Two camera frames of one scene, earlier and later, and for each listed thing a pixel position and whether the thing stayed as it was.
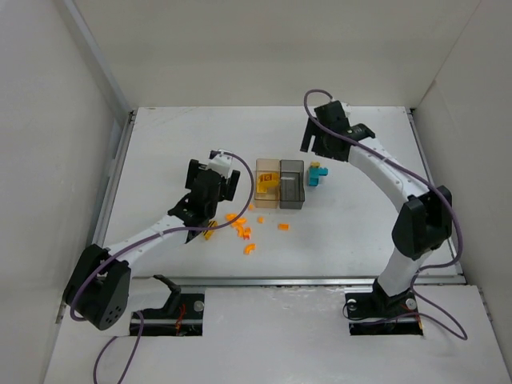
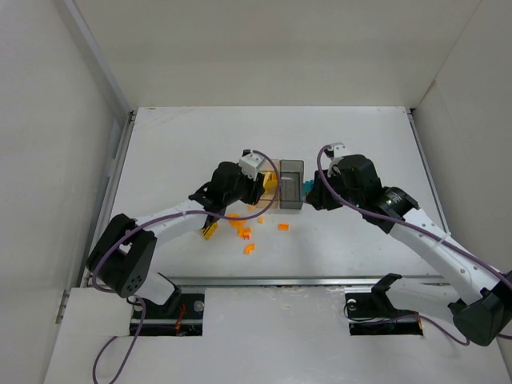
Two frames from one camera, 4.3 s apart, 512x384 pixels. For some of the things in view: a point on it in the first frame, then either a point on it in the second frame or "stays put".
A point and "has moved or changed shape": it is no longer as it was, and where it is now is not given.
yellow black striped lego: (208, 233) stays put
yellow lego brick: (267, 180) stays put
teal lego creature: (314, 173) has moved or changed shape
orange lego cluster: (242, 232) stays put
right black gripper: (306, 136) → (316, 196)
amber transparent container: (267, 183) stays put
